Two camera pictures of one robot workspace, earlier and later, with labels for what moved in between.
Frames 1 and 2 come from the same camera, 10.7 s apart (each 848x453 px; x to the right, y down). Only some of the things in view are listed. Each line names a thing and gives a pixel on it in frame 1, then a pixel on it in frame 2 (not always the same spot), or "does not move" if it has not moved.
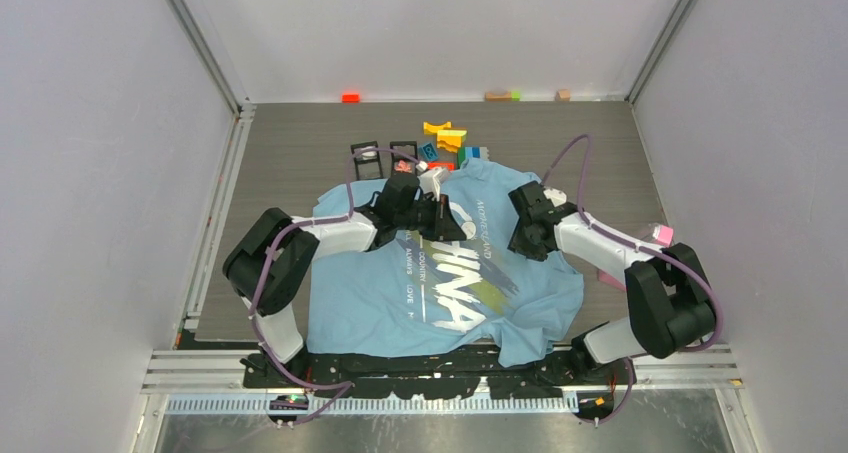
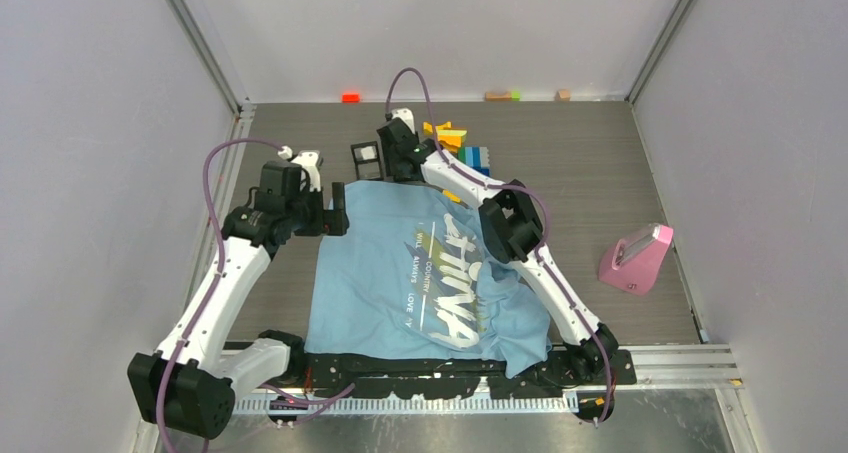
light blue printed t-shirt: [424, 295] does not move
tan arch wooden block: [491, 96] does not move
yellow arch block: [431, 129] does not move
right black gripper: [518, 245] -> [391, 168]
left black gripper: [443, 226] -> [331, 222]
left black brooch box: [367, 162] does not move
